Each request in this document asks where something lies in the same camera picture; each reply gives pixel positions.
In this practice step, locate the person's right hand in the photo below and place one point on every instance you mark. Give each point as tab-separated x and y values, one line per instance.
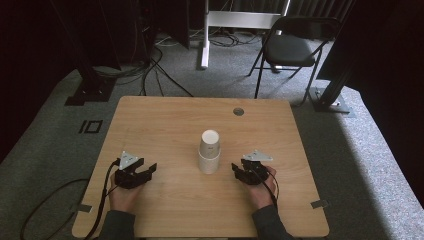
263	195

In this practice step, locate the person's left hand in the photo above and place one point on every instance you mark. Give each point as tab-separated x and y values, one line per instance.
125	198

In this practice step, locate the white paper cup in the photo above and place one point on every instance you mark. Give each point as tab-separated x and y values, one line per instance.
209	165
210	141

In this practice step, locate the white desk frame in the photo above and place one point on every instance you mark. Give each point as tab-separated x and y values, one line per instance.
233	20

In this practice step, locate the black folding chair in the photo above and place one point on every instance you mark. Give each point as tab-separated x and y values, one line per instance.
290	50

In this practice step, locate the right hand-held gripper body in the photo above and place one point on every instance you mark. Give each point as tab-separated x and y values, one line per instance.
256	173

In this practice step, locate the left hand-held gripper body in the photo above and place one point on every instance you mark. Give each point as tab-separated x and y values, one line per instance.
128	176

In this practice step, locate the black metal stand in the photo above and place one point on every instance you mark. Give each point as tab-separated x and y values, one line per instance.
90	83
330	98

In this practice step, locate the dark curtain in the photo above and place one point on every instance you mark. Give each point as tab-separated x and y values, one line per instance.
390	66

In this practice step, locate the grey tape piece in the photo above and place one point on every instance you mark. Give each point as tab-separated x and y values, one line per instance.
84	208
319	204

